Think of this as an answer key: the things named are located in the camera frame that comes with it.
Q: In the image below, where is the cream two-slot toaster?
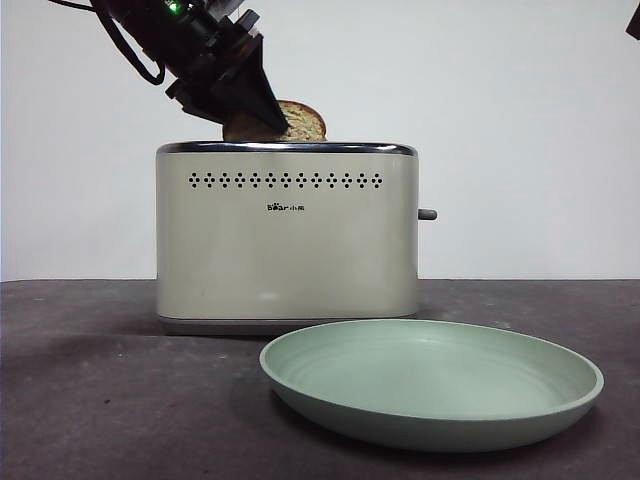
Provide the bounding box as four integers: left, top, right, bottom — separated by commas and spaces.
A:
154, 141, 421, 337

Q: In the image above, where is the pale green round plate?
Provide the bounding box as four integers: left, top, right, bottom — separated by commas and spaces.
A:
258, 319, 605, 454

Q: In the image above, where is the toasted bread slice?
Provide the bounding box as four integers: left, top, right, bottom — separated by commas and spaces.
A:
222, 99, 329, 143

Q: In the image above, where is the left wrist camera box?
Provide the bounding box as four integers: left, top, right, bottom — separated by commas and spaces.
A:
207, 0, 261, 36

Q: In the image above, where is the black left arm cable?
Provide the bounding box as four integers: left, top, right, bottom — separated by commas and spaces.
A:
96, 7, 167, 85

